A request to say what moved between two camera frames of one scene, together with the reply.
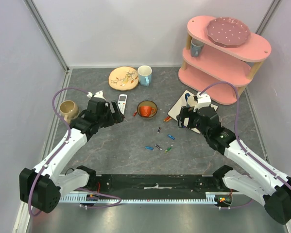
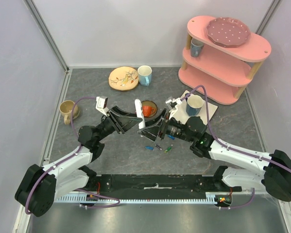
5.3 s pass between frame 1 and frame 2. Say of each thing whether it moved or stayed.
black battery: stayed
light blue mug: stayed
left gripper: moved
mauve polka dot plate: stayed
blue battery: stayed
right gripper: moved
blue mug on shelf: stayed
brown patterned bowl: stayed
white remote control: moved
